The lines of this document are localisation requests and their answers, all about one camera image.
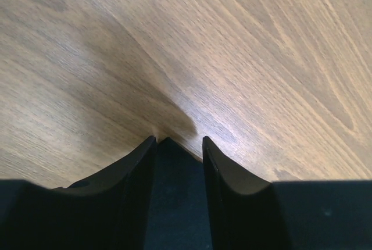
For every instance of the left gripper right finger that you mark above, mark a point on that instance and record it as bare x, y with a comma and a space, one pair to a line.
248, 212

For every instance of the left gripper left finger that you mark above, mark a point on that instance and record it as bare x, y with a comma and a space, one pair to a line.
106, 210

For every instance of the black t shirt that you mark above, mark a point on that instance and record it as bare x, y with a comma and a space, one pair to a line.
178, 212

